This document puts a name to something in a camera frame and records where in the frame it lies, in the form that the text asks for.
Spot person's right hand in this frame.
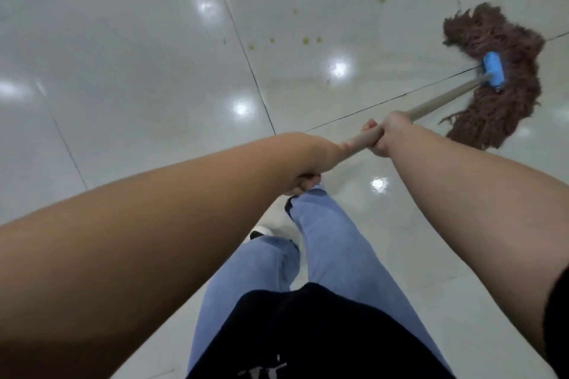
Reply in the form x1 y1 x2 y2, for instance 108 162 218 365
361 111 414 158

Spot person's left hand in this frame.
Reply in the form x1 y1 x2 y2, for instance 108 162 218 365
283 134 348 197

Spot brown string mop wooden handle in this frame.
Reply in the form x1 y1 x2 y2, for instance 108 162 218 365
340 2 546 158

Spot person's left forearm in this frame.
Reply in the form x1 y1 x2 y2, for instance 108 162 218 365
0 134 312 379

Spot person's right forearm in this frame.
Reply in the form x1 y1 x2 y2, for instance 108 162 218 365
385 123 569 362

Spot blue jeans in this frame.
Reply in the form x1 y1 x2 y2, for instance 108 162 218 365
187 185 452 375

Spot black shirt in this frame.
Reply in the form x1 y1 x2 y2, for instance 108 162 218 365
187 282 456 379

